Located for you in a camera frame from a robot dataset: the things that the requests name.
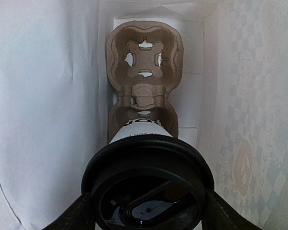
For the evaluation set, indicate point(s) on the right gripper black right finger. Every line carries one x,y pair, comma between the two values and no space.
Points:
219,215

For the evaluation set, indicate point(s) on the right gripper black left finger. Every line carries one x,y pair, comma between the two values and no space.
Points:
78,216

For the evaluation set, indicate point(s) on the white paper coffee cup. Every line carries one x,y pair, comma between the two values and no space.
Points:
140,126

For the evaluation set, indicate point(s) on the brown cardboard cup carrier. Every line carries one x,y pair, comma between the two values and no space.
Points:
144,65

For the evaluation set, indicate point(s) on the black plastic cup lid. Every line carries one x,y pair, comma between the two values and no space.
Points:
147,182

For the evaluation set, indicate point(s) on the checkered paper takeout bag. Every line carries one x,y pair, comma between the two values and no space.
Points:
232,102

